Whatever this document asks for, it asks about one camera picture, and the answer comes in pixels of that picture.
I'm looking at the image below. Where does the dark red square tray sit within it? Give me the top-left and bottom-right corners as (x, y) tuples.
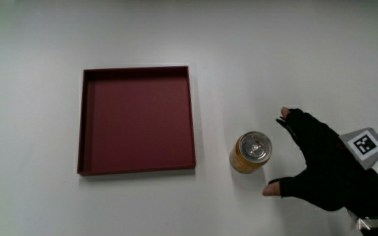
(77, 66), (197, 177)

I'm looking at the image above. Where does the golden drink can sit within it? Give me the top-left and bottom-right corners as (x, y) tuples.
(228, 130), (274, 175)

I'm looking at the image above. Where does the white desk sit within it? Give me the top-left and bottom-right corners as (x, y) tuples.
(0, 0), (378, 236)

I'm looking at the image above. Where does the person's right forearm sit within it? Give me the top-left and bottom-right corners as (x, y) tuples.
(345, 168), (378, 236)

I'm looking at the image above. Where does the person's right hand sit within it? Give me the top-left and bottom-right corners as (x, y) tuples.
(262, 106), (378, 212)

